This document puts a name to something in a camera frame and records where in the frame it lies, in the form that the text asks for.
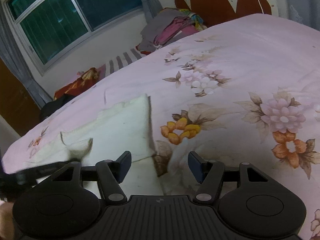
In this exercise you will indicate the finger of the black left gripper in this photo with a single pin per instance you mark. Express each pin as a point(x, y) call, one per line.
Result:
point(14, 185)

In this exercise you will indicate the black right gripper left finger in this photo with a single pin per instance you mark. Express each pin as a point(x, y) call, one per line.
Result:
point(110, 175)

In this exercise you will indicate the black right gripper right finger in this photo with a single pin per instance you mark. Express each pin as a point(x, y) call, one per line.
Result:
point(209, 174)

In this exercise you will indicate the white small cloth garment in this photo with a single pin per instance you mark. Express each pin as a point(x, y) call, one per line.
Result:
point(124, 127)

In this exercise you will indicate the pile of folded clothes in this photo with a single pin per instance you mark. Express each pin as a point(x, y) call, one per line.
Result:
point(167, 27)

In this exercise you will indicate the person's left hand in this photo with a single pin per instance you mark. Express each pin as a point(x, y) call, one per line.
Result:
point(6, 222)

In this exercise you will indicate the brown wooden door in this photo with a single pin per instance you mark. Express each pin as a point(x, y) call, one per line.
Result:
point(17, 107)

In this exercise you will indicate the black cloth on bed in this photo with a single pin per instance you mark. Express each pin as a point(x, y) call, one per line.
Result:
point(51, 107)

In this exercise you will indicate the pink floral bed quilt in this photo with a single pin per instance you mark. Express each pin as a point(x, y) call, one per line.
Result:
point(243, 91)

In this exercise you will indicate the red orange patterned blanket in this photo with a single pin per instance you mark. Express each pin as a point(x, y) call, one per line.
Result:
point(85, 81)

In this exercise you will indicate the grey striped bed sheet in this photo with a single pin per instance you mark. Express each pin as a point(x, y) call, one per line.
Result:
point(119, 62)

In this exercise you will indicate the red white scalloped headboard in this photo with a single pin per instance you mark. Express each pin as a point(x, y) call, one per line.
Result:
point(215, 12)

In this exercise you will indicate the window with white frame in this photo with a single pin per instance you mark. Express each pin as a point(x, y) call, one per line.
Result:
point(49, 29)

